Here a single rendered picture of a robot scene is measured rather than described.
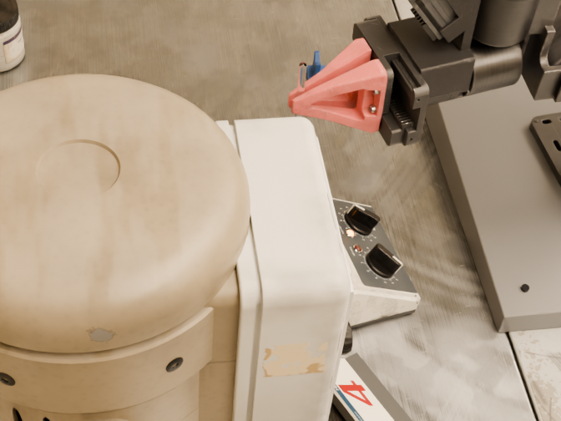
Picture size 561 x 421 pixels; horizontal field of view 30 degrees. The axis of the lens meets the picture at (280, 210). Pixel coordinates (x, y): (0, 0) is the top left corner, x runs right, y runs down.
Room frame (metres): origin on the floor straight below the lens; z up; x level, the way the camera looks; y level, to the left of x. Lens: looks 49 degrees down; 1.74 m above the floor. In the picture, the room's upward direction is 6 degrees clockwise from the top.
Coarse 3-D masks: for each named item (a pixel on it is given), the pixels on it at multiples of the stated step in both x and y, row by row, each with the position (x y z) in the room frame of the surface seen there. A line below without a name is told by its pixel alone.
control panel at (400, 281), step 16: (336, 208) 0.70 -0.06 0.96; (368, 208) 0.73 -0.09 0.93; (352, 240) 0.66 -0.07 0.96; (368, 240) 0.68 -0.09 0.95; (384, 240) 0.69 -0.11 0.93; (352, 256) 0.64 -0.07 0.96; (368, 272) 0.63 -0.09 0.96; (400, 272) 0.65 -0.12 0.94; (384, 288) 0.61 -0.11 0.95; (400, 288) 0.62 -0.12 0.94
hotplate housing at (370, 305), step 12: (360, 204) 0.73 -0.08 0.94; (360, 288) 0.60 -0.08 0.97; (372, 288) 0.61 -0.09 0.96; (360, 300) 0.60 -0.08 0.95; (372, 300) 0.60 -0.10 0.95; (384, 300) 0.61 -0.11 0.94; (396, 300) 0.61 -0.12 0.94; (408, 300) 0.62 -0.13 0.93; (360, 312) 0.60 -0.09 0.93; (372, 312) 0.60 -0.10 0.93; (384, 312) 0.61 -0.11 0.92; (396, 312) 0.61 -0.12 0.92; (408, 312) 0.62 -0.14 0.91; (360, 324) 0.60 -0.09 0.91
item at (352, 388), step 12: (348, 372) 0.54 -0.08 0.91; (336, 384) 0.51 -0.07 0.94; (348, 384) 0.52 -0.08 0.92; (360, 384) 0.53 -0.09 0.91; (348, 396) 0.50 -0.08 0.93; (360, 396) 0.51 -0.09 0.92; (360, 408) 0.49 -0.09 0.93; (372, 408) 0.50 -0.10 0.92; (372, 420) 0.48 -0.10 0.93; (384, 420) 0.49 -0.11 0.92
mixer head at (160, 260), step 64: (0, 128) 0.22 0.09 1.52; (64, 128) 0.22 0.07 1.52; (128, 128) 0.23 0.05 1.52; (192, 128) 0.23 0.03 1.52; (256, 128) 0.25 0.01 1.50; (0, 192) 0.19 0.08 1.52; (64, 192) 0.20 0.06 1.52; (128, 192) 0.20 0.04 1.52; (192, 192) 0.20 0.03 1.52; (256, 192) 0.22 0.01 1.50; (320, 192) 0.22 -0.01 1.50; (0, 256) 0.17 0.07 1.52; (64, 256) 0.17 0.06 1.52; (128, 256) 0.18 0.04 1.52; (192, 256) 0.18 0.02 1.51; (256, 256) 0.20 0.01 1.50; (320, 256) 0.20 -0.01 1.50; (0, 320) 0.16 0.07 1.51; (64, 320) 0.16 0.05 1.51; (128, 320) 0.16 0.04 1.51; (192, 320) 0.17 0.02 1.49; (256, 320) 0.18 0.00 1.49; (320, 320) 0.18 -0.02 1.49; (0, 384) 0.16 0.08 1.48; (64, 384) 0.16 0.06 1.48; (128, 384) 0.16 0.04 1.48; (192, 384) 0.18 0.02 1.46; (256, 384) 0.18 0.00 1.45; (320, 384) 0.19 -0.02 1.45
